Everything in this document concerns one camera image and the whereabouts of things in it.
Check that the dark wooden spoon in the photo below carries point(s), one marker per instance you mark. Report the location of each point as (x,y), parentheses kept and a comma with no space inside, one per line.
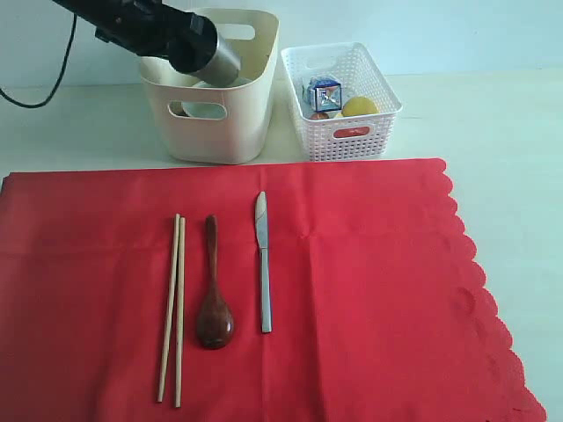
(215,322)

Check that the cream plastic storage bin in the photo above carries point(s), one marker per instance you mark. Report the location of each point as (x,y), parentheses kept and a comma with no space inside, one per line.
(241,135)

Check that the orange fried chicken piece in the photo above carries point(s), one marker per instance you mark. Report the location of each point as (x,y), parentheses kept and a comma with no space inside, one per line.
(320,116)

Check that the wooden chopstick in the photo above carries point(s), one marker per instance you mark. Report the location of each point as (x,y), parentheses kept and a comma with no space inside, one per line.
(169,310)
(180,310)

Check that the blue white milk carton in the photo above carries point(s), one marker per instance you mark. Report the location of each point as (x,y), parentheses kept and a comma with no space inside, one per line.
(322,93)

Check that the red toy sausage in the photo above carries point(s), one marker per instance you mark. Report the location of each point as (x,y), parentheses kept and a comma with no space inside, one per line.
(351,132)

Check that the brown wooden plate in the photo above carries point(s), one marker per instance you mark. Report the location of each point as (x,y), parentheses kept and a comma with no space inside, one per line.
(176,108)

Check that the white ceramic bowl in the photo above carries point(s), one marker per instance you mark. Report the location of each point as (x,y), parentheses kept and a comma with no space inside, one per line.
(206,110)

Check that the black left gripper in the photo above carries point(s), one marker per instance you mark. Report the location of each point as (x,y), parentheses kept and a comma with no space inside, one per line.
(144,28)

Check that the stainless steel cup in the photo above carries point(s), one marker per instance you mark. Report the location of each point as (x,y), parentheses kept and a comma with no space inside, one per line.
(196,48)

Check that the silver table knife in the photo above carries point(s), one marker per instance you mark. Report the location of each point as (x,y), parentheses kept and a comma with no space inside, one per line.
(261,228)

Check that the yellow lemon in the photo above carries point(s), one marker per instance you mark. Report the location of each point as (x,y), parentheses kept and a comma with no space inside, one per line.
(358,106)

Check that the red tablecloth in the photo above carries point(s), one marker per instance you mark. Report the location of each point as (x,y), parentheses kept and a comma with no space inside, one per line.
(380,312)

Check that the white perforated plastic basket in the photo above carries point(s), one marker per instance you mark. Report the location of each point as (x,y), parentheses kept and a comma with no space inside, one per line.
(353,66)

